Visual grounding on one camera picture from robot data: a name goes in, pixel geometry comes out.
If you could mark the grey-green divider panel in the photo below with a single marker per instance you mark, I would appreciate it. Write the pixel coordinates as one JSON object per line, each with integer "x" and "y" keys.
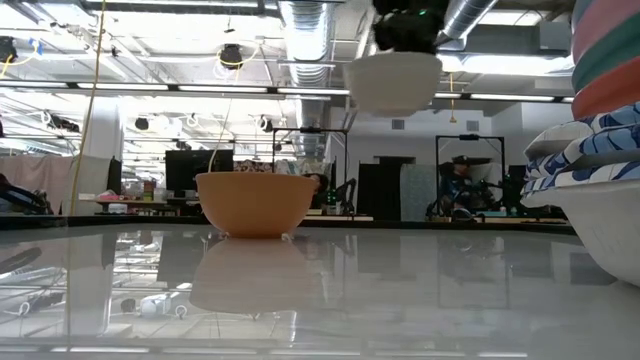
{"x": 417, "y": 187}

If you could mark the yellow hanging pendant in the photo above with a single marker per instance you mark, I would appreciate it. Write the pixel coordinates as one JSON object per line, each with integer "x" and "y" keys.
{"x": 452, "y": 119}

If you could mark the long light strip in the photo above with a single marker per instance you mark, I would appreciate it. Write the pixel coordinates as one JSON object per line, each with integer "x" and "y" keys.
{"x": 225, "y": 89}

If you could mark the orange bowl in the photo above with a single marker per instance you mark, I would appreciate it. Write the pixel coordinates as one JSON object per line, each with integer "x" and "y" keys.
{"x": 255, "y": 205}

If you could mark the teal bowl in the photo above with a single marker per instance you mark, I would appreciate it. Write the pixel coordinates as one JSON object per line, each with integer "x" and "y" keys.
{"x": 610, "y": 57}

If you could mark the black metal table frame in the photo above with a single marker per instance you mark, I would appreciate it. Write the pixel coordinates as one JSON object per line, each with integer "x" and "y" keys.
{"x": 150, "y": 221}

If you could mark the floral patterned cloth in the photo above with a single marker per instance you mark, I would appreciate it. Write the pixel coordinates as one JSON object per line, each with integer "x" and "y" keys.
{"x": 252, "y": 166}

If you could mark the black background robot arm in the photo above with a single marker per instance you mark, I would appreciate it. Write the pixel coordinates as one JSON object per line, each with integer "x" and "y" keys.
{"x": 350, "y": 187}

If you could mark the black ceiling camera dome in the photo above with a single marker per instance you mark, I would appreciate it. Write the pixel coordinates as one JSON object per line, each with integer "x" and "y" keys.
{"x": 231, "y": 56}

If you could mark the black screen panel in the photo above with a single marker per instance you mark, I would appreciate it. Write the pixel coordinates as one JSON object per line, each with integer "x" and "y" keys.
{"x": 515, "y": 182}

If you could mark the red plate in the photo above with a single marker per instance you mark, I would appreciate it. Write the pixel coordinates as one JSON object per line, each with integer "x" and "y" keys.
{"x": 615, "y": 90}

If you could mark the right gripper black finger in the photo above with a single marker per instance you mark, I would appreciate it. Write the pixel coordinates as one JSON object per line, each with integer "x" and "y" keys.
{"x": 427, "y": 35}
{"x": 392, "y": 35}

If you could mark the person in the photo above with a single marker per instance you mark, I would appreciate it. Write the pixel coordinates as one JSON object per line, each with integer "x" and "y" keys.
{"x": 322, "y": 187}
{"x": 460, "y": 190}
{"x": 20, "y": 197}

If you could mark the background wooden table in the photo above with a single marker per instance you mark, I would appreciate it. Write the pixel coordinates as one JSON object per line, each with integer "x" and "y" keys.
{"x": 520, "y": 220}
{"x": 345, "y": 218}

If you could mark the grey wall vent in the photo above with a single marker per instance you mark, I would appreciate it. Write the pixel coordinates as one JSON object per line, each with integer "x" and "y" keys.
{"x": 397, "y": 125}
{"x": 472, "y": 126}

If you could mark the black tall cabinet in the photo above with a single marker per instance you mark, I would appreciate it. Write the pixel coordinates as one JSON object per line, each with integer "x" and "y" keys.
{"x": 380, "y": 195}

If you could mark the pink curtain cloth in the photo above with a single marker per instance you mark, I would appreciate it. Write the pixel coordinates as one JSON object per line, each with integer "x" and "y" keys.
{"x": 40, "y": 175}

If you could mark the large black monitor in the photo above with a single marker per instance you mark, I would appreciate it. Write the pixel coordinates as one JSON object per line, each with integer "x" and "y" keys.
{"x": 197, "y": 170}

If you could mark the black metal rig frame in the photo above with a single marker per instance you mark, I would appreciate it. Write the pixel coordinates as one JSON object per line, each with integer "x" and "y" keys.
{"x": 310, "y": 130}
{"x": 470, "y": 136}

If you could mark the cream white bowl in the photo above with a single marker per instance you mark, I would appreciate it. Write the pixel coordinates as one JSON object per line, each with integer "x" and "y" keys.
{"x": 392, "y": 85}

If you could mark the blue bowl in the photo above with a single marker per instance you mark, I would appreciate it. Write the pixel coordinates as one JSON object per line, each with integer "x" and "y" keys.
{"x": 580, "y": 7}

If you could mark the cluttered background desk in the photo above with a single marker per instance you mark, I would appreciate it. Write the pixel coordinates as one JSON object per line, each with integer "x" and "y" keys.
{"x": 140, "y": 204}

